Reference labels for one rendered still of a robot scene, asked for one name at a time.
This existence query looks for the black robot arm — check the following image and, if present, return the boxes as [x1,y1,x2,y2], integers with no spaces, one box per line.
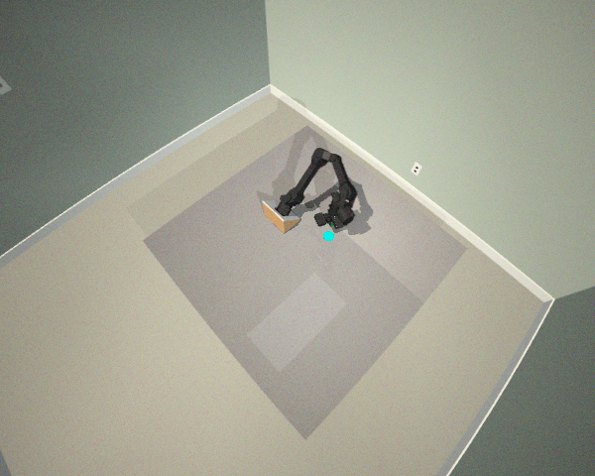
[275,148,358,229]

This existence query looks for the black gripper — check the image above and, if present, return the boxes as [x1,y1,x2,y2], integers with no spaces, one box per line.
[314,204,337,227]

